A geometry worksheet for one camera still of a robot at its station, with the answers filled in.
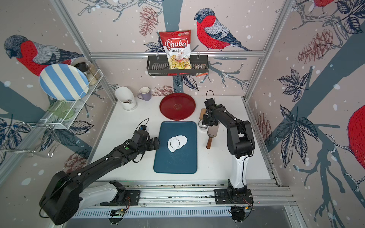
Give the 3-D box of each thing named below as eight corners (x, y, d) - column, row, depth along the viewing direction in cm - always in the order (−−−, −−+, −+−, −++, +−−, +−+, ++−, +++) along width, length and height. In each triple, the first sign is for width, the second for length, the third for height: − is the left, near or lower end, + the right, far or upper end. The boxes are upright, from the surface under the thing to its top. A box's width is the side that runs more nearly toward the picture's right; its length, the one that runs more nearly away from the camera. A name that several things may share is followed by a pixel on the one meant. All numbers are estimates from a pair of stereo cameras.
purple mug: (140, 101, 122) (137, 94, 115) (142, 94, 127) (140, 86, 121) (149, 101, 122) (147, 94, 115) (151, 94, 127) (149, 86, 120)
